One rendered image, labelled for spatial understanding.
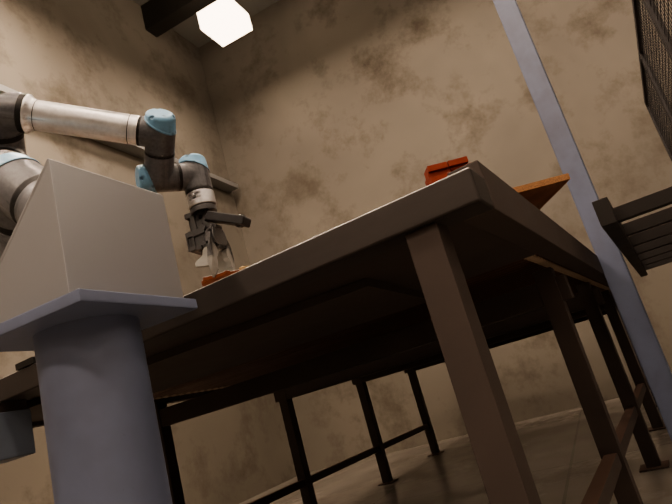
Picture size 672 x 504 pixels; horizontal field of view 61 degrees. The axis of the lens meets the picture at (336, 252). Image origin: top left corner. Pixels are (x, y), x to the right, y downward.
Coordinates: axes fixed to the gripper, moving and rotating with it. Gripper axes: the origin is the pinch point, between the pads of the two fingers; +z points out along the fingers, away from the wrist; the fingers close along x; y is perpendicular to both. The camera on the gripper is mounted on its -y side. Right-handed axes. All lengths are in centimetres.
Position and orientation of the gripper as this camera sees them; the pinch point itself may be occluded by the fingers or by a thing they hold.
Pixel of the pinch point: (226, 276)
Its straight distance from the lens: 151.7
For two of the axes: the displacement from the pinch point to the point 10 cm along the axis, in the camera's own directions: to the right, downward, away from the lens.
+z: 2.7, 9.3, -2.5
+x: -3.1, -1.7, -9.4
